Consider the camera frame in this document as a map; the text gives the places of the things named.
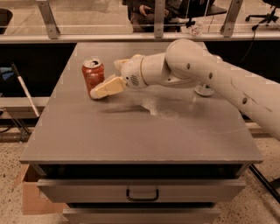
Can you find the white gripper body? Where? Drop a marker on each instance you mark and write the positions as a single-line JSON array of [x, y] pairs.
[[131, 72]]

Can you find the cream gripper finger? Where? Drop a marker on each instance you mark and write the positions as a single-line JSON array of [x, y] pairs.
[[112, 85], [120, 62]]

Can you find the red coke can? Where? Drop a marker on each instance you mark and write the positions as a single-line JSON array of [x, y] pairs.
[[93, 73]]

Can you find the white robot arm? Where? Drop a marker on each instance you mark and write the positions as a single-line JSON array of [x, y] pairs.
[[186, 64]]

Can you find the white green soda can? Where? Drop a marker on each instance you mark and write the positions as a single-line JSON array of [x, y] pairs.
[[204, 89]]

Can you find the seated person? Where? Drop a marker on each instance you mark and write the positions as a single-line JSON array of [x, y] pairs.
[[141, 14]]

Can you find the grey cabinet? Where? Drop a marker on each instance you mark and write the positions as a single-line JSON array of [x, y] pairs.
[[153, 133]]

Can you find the white black stick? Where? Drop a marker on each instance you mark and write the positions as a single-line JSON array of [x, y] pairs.
[[24, 87]]

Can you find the metal railing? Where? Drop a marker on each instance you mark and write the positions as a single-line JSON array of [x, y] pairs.
[[89, 20]]

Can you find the grey top drawer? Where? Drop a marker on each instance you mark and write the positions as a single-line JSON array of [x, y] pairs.
[[114, 190]]

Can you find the cardboard box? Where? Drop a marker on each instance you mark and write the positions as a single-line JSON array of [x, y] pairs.
[[34, 201]]

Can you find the black office chair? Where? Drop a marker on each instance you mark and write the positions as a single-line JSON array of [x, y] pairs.
[[266, 18]]

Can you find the black drawer handle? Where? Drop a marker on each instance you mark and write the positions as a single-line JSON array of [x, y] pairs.
[[142, 196]]

